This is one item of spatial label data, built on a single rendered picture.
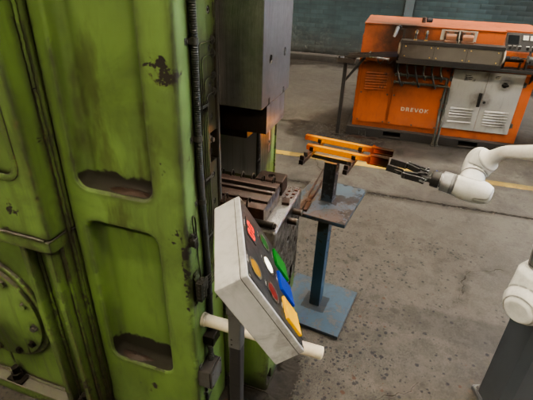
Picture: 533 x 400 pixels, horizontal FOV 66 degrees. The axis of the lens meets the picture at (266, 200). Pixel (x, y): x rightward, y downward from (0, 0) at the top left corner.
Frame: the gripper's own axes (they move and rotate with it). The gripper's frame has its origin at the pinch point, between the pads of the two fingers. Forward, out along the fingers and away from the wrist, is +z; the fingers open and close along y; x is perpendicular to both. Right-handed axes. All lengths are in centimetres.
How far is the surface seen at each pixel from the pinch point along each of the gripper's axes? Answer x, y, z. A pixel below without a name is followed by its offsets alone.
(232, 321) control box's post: -8, -111, 16
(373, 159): 0.1, -0.8, 10.0
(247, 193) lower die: -2, -59, 43
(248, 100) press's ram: 38, -71, 39
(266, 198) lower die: -2, -59, 35
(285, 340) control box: 3, -118, -1
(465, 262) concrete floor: -94, 89, -54
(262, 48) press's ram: 54, -70, 37
